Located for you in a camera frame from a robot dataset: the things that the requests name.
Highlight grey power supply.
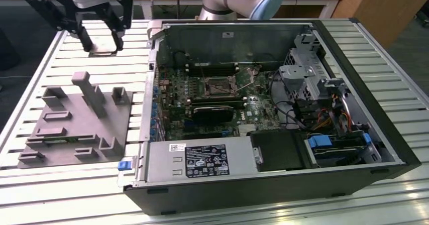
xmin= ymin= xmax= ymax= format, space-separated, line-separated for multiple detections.
xmin=143 ymin=137 xmax=259 ymax=186

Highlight black graphics card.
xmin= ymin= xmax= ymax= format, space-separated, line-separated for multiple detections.
xmin=189 ymin=105 xmax=236 ymax=125

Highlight black chair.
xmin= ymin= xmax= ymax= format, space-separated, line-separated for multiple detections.
xmin=0 ymin=27 xmax=21 ymax=72

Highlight thin metal locking lever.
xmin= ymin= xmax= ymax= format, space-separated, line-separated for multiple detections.
xmin=233 ymin=77 xmax=257 ymax=96
xmin=196 ymin=57 xmax=211 ymax=96

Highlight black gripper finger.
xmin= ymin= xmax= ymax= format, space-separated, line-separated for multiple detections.
xmin=22 ymin=0 xmax=93 ymax=53
xmin=96 ymin=0 xmax=134 ymax=52

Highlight black plastic shroud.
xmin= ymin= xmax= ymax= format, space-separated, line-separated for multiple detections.
xmin=248 ymin=130 xmax=310 ymax=172

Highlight metal socket cover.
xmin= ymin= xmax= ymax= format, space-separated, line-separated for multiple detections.
xmin=235 ymin=64 xmax=261 ymax=86

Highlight yellow and red wires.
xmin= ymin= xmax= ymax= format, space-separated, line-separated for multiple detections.
xmin=316 ymin=107 xmax=354 ymax=133

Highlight black PC case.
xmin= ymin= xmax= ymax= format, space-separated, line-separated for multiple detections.
xmin=121 ymin=18 xmax=422 ymax=216

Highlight silver chipset heatsink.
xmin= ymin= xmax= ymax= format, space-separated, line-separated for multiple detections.
xmin=239 ymin=124 xmax=256 ymax=136

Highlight black RAM slot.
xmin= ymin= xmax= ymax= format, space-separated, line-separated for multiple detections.
xmin=189 ymin=97 xmax=244 ymax=108
xmin=184 ymin=62 xmax=236 ymax=77

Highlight green RAM stick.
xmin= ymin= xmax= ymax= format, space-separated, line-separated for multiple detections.
xmin=42 ymin=137 xmax=80 ymax=144

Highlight green motherboard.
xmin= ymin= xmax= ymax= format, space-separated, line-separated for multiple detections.
xmin=155 ymin=63 xmax=283 ymax=141

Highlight grey parts rack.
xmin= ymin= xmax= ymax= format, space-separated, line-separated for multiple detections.
xmin=16 ymin=71 xmax=134 ymax=170

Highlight wooden cabinet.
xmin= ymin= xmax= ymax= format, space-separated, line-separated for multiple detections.
xmin=350 ymin=0 xmax=429 ymax=50

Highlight metal disk bay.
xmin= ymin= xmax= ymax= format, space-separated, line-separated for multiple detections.
xmin=276 ymin=33 xmax=336 ymax=103

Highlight CPU socket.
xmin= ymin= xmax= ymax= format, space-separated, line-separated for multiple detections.
xmin=199 ymin=76 xmax=237 ymax=98

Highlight silver-topped CPU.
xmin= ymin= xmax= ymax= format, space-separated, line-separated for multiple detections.
xmin=89 ymin=45 xmax=117 ymax=57

